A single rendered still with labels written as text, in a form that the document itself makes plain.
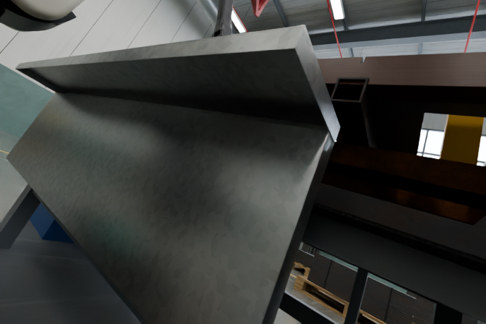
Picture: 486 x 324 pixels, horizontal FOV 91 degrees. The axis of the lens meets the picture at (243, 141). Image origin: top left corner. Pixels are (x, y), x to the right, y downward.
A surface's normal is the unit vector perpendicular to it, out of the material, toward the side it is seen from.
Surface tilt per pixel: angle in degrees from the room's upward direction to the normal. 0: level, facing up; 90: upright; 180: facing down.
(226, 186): 90
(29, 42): 90
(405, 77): 90
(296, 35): 90
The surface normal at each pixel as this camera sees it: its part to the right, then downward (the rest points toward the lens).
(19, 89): 0.77, 0.17
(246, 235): -0.48, -0.46
